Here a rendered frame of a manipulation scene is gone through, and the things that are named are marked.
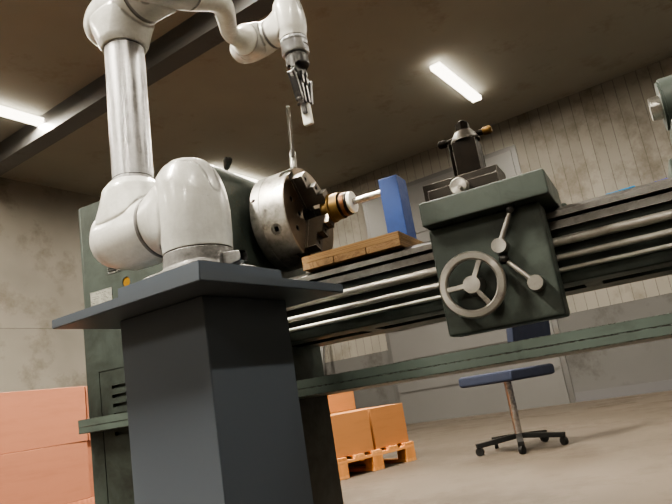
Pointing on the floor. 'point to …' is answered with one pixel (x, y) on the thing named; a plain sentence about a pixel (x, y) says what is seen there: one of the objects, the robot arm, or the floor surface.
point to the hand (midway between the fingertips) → (307, 114)
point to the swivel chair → (513, 391)
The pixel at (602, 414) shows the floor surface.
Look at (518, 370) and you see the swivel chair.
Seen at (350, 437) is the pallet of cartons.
